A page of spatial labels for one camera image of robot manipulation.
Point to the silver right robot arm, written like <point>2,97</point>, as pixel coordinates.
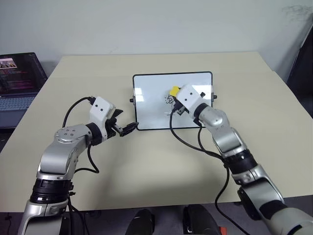
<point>228,140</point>

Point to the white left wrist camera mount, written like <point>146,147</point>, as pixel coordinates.
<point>100,109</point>

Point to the small red object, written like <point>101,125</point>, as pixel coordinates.
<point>223,230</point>

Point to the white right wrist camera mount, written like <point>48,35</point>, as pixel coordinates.
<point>189,95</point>

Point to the black framed whiteboard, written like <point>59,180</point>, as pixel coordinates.
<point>151,102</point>

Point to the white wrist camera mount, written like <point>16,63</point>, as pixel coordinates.
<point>100,109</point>
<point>189,95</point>

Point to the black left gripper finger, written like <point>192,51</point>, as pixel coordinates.
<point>129,128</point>
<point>118,113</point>

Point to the yellow whiteboard eraser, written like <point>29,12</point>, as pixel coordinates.
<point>174,90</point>

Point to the open grey laptop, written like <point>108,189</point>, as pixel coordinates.
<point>17,73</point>

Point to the dark rounded shape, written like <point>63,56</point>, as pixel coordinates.
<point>199,220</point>
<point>141,222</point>

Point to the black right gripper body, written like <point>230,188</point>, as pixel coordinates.
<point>181,109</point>

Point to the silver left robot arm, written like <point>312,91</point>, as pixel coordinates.
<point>61,156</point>

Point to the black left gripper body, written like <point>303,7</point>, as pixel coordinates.
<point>110,131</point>

